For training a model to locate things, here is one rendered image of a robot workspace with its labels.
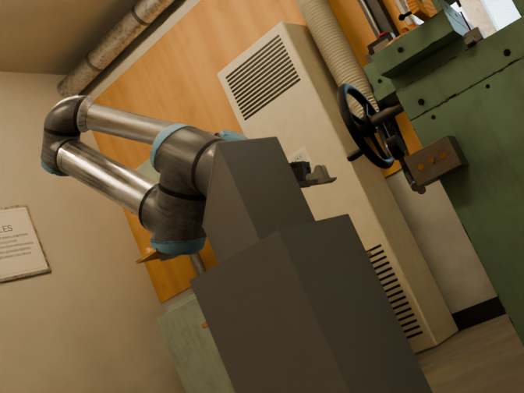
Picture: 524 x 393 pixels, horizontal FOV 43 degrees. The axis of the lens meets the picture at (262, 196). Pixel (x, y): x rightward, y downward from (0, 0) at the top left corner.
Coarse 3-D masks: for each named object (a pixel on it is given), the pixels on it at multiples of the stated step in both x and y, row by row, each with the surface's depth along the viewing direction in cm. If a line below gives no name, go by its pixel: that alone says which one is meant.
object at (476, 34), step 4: (476, 28) 168; (468, 32) 169; (472, 32) 169; (476, 32) 168; (480, 32) 168; (468, 36) 169; (472, 36) 169; (476, 36) 168; (480, 36) 168; (484, 36) 171; (464, 40) 162; (468, 40) 162; (472, 40) 161; (476, 40) 168; (480, 40) 168; (468, 44) 162; (472, 44) 164
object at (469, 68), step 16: (496, 32) 161; (512, 32) 159; (480, 48) 163; (496, 48) 161; (512, 48) 159; (448, 64) 167; (464, 64) 165; (480, 64) 163; (496, 64) 161; (416, 80) 171; (432, 80) 169; (448, 80) 167; (464, 80) 165; (480, 80) 163; (400, 96) 173; (416, 96) 171; (432, 96) 169; (448, 96) 167; (416, 112) 171
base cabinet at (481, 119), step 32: (512, 64) 160; (480, 96) 163; (512, 96) 160; (416, 128) 172; (448, 128) 168; (480, 128) 164; (512, 128) 160; (480, 160) 164; (512, 160) 160; (448, 192) 168; (480, 192) 164; (512, 192) 160; (480, 224) 164; (512, 224) 161; (480, 256) 165; (512, 256) 161; (512, 288) 161; (512, 320) 161
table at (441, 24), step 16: (448, 16) 164; (416, 32) 165; (432, 32) 163; (448, 32) 161; (464, 32) 175; (384, 48) 169; (400, 48) 167; (416, 48) 165; (432, 48) 167; (384, 64) 169; (400, 64) 168; (384, 96) 191
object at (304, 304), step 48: (288, 240) 141; (336, 240) 155; (240, 288) 148; (288, 288) 140; (336, 288) 146; (240, 336) 149; (288, 336) 141; (336, 336) 138; (384, 336) 151; (240, 384) 151; (288, 384) 143; (336, 384) 135; (384, 384) 143
